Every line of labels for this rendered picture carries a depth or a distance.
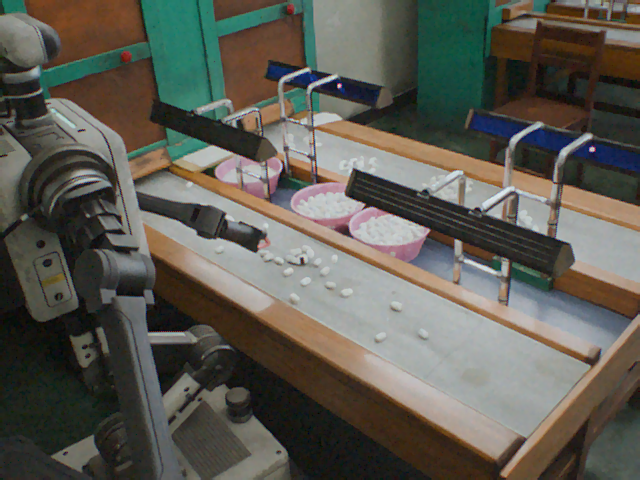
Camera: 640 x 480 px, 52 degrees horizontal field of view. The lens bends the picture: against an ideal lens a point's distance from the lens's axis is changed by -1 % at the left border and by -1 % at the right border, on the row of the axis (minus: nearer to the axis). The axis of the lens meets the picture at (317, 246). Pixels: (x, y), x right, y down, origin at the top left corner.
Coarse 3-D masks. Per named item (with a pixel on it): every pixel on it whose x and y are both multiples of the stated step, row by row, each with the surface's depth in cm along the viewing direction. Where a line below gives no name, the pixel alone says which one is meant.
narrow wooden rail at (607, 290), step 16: (304, 176) 264; (320, 176) 257; (336, 176) 254; (336, 192) 254; (448, 240) 223; (480, 256) 216; (576, 272) 192; (592, 272) 190; (608, 272) 190; (560, 288) 198; (576, 288) 194; (592, 288) 190; (608, 288) 187; (624, 288) 183; (608, 304) 189; (624, 304) 185
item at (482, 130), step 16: (480, 112) 209; (464, 128) 212; (480, 128) 208; (496, 128) 205; (512, 128) 202; (544, 128) 195; (560, 128) 192; (528, 144) 198; (544, 144) 195; (560, 144) 192; (592, 144) 186; (608, 144) 183; (624, 144) 180; (576, 160) 189; (592, 160) 185; (608, 160) 183; (624, 160) 180
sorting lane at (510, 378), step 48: (192, 192) 257; (192, 240) 226; (288, 240) 221; (288, 288) 198; (336, 288) 196; (384, 288) 195; (432, 336) 175; (480, 336) 174; (432, 384) 160; (480, 384) 159; (528, 384) 158; (576, 384) 157; (528, 432) 145
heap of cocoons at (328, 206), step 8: (328, 192) 248; (312, 200) 244; (320, 200) 243; (328, 200) 243; (336, 200) 244; (344, 200) 243; (352, 200) 242; (304, 208) 239; (312, 208) 239; (320, 208) 241; (328, 208) 238; (336, 208) 239; (344, 208) 237; (352, 208) 236; (312, 216) 234; (320, 216) 233; (328, 216) 233; (336, 216) 233
